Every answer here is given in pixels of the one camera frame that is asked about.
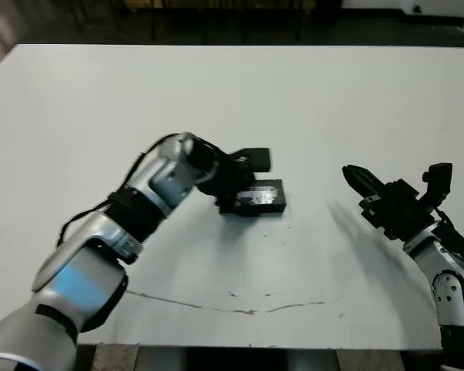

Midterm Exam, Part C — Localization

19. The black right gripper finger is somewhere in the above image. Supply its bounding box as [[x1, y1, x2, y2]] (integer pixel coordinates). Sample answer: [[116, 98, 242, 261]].
[[343, 164, 387, 192], [342, 168, 380, 200]]

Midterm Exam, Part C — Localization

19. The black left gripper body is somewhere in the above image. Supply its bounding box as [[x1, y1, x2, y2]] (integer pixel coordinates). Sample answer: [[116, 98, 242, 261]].
[[196, 152, 256, 208]]

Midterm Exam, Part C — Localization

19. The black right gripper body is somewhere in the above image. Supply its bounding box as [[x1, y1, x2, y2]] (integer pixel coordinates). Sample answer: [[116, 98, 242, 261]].
[[357, 179, 438, 241]]

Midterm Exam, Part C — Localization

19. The black box lid with window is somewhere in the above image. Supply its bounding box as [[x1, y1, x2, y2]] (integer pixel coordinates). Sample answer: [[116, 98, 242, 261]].
[[219, 179, 288, 215]]

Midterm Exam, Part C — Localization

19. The grey right robot leg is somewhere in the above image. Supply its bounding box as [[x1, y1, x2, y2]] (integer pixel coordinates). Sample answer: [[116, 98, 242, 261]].
[[288, 349, 337, 371]]

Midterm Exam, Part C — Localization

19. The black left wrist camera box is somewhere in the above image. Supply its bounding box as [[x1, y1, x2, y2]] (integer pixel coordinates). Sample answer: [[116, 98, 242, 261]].
[[237, 147, 272, 174]]

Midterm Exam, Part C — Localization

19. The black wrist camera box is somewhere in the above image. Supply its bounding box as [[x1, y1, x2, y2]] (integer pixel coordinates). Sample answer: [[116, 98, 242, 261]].
[[237, 147, 272, 174], [422, 162, 454, 206]]

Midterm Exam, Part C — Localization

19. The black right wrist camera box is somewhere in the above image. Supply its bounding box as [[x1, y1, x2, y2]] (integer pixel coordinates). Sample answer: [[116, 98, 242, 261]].
[[422, 162, 454, 206]]

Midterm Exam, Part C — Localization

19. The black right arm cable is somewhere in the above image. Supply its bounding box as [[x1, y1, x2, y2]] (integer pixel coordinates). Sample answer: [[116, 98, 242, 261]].
[[432, 206, 464, 264]]

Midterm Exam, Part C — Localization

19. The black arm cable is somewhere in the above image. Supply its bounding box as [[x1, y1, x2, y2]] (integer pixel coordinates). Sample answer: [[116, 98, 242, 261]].
[[56, 133, 252, 248], [432, 206, 464, 264]]

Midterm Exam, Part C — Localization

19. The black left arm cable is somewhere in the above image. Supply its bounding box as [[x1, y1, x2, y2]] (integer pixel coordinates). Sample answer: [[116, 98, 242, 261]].
[[56, 133, 252, 248]]

